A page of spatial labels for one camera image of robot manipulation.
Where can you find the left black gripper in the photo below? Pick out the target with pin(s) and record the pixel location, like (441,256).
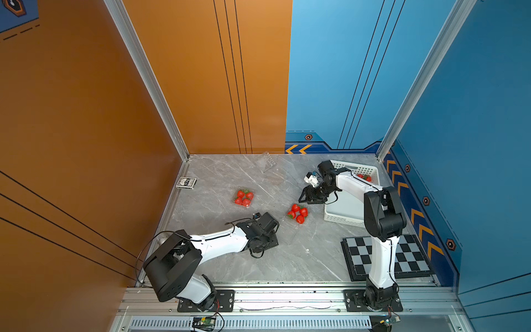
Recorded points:
(274,242)

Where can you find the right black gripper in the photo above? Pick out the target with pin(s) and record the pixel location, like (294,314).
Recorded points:
(309,194)

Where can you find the white perforated plastic basket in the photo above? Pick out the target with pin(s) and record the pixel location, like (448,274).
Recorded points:
(349,210)

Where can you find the strawberry seven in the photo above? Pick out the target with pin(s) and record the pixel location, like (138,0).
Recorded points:
(304,212)

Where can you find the strawberry eight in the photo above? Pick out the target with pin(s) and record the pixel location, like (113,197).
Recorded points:
(295,207)

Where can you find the clear plastic clamshell container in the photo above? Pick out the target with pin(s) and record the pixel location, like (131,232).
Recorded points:
(246,202)

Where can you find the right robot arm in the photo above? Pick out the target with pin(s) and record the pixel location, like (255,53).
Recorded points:
(384,219)

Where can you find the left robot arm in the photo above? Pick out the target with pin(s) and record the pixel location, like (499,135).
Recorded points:
(172,267)

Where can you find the strawberry four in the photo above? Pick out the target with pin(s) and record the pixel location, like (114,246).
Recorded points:
(365,177)

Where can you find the left green circuit board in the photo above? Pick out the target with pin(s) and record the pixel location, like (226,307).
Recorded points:
(207,324)

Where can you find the green circuit board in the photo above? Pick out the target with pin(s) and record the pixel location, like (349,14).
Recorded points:
(389,322)
(207,324)

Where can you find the black white checkerboard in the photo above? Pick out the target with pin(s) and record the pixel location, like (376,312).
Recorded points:
(410,259)

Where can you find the right green circuit board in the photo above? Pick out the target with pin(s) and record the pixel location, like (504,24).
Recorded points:
(389,322)

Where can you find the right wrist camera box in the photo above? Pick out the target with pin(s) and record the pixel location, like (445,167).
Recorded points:
(312,179)

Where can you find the clear clamshell near wall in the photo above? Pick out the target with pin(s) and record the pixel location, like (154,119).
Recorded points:
(265,162)

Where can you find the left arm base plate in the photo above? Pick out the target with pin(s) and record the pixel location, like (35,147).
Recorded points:
(221,301)

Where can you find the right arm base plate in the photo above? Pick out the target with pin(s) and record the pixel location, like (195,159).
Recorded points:
(358,300)

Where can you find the aluminium front rail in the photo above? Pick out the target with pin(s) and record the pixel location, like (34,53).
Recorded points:
(304,299)

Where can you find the left aluminium corner post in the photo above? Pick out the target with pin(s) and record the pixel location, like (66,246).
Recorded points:
(125,27)

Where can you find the aluminium corner post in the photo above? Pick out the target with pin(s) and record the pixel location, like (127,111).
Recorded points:
(125,27)
(450,29)

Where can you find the right aluminium corner post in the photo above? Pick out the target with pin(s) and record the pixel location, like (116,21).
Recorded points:
(450,29)

